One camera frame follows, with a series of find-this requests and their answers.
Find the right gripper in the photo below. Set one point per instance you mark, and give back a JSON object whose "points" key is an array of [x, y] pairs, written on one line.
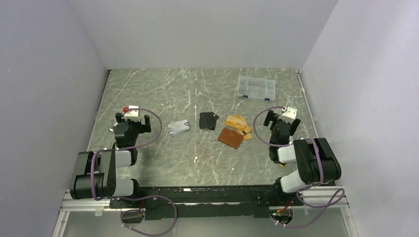
{"points": [[270, 117]]}

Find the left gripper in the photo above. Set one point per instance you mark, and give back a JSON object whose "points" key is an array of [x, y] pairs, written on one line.
{"points": [[142, 128]]}

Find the brown leather card holder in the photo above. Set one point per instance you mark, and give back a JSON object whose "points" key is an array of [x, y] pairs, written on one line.
{"points": [[230, 137]]}

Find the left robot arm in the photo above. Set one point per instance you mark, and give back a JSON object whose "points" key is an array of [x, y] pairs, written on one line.
{"points": [[100, 172]]}

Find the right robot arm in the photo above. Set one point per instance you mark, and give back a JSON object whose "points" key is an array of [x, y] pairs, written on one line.
{"points": [[314, 159]]}

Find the orange card stack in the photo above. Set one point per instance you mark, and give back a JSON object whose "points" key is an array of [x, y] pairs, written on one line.
{"points": [[239, 123]]}

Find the clear plastic organizer box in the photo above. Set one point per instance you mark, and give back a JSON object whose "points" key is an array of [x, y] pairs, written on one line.
{"points": [[257, 89]]}

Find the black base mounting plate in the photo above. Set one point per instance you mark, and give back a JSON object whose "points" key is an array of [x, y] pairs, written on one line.
{"points": [[159, 202]]}

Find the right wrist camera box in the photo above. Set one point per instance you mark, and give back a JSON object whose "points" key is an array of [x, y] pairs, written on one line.
{"points": [[288, 115]]}

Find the red handled adjustable wrench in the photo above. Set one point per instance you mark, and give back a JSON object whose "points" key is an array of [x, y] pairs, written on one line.
{"points": [[112, 123]]}

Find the aluminium rail frame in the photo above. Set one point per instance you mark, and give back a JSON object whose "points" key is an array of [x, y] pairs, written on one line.
{"points": [[315, 197]]}

